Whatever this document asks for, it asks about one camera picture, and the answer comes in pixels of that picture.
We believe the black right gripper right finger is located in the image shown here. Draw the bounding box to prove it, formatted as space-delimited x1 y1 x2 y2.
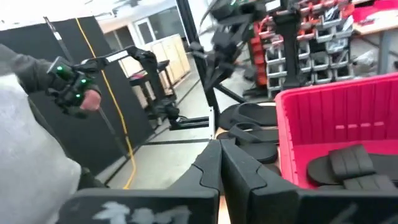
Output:
221 139 398 224

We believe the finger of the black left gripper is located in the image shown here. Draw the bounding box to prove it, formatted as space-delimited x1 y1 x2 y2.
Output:
211 65 240 91
203 65 229 91

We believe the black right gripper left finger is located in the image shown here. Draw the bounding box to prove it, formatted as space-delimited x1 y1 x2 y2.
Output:
57 139 223 224

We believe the black flip-flop sandal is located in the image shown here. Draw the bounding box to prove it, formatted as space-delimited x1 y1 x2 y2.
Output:
216 122 280 146
217 101 279 131

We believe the black strap slide sandal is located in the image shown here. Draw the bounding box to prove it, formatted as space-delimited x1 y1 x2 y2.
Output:
317 173 398 191
307 144 398 187
238 142 279 165

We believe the red plastic ribbed bin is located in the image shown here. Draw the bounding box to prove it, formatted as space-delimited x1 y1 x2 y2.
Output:
274 72 398 191

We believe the light wooden cabinet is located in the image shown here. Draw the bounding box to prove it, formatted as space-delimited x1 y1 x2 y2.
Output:
119 33 192 110

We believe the small black table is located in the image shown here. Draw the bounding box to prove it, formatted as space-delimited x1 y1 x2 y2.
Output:
128 60 175 100

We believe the white framed door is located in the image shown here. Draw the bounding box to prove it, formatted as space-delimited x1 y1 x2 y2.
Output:
134 17 157 45

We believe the black partition panel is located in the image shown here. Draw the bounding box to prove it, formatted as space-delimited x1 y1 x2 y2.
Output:
0 15 156 177

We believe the rack of small parts bins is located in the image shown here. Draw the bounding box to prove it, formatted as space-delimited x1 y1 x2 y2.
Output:
248 0 357 91

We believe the person's hand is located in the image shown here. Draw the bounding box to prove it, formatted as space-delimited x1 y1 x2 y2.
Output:
79 89 103 112

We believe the person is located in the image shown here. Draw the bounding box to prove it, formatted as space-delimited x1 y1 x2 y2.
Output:
0 43 105 224

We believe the wooden workbench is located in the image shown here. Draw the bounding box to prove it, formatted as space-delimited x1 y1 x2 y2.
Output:
352 9 398 76

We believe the black aluminium table frame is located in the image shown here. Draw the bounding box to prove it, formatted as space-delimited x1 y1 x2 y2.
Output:
169 0 248 140

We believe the thin yellow cord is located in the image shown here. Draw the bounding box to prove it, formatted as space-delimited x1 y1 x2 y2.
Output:
76 17 137 190

